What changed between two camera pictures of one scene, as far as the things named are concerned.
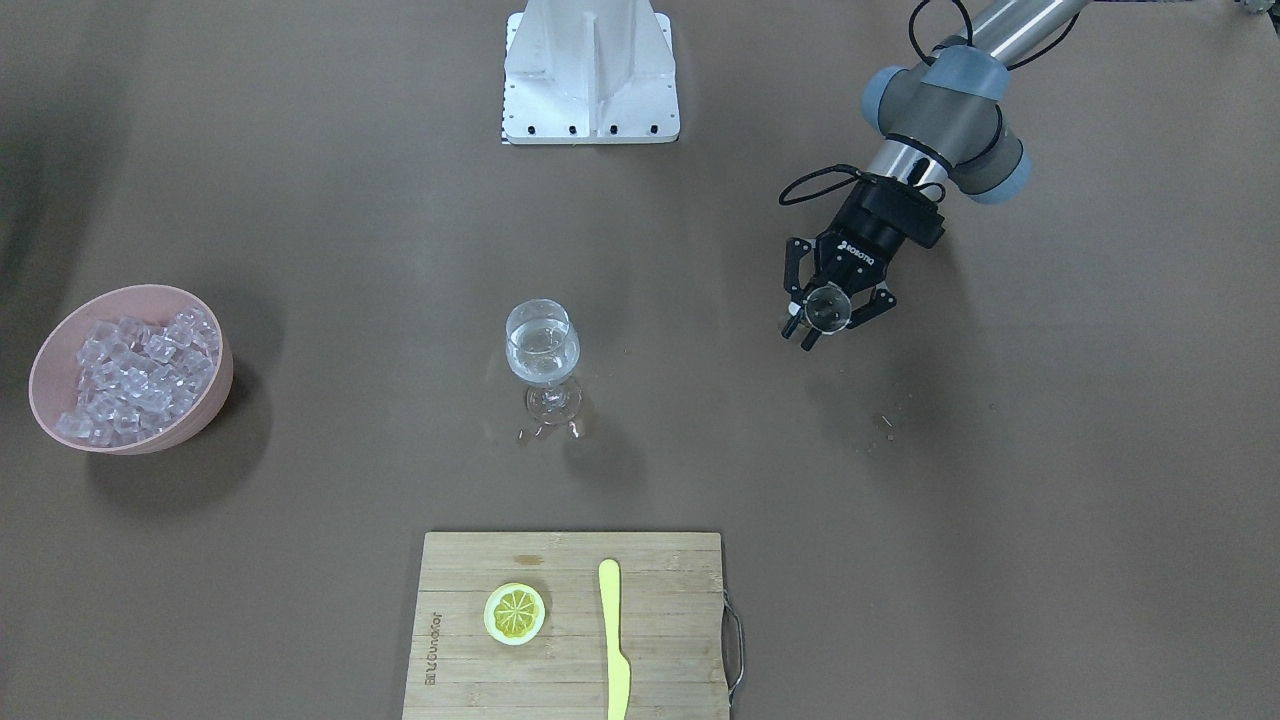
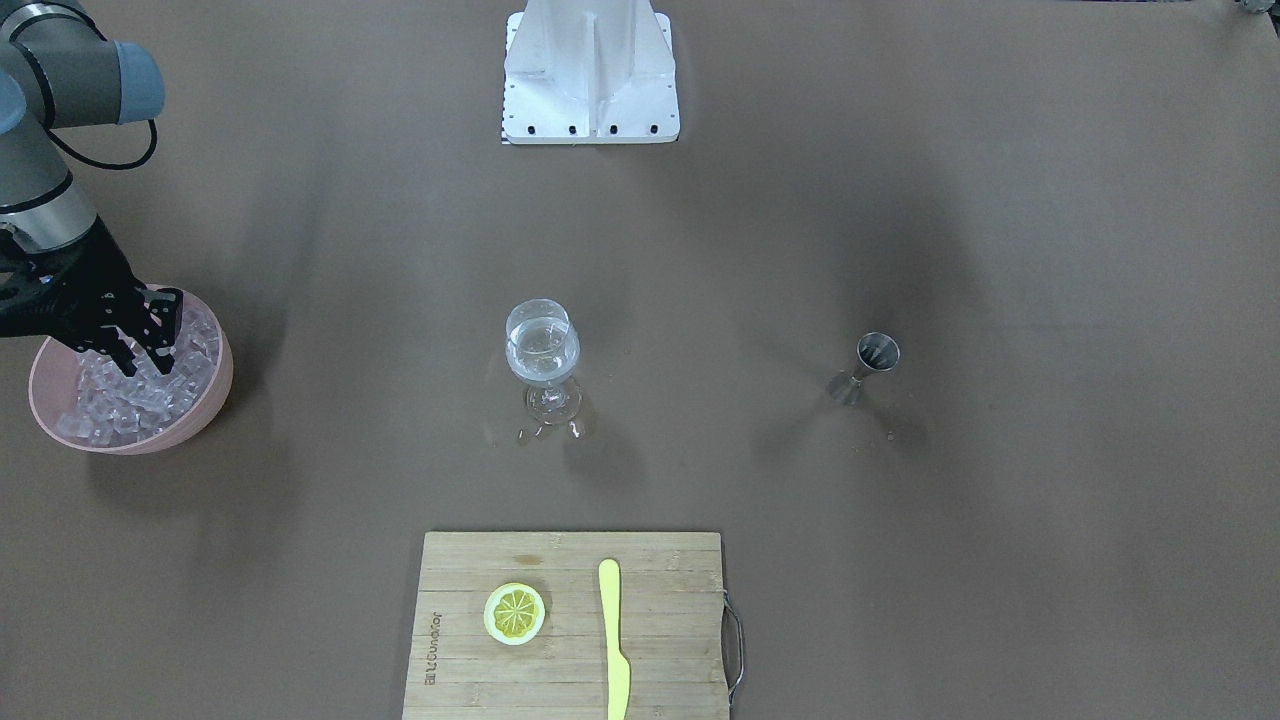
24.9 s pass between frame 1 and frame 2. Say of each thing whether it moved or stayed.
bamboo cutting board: stayed
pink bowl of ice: stayed
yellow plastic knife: stayed
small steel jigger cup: moved
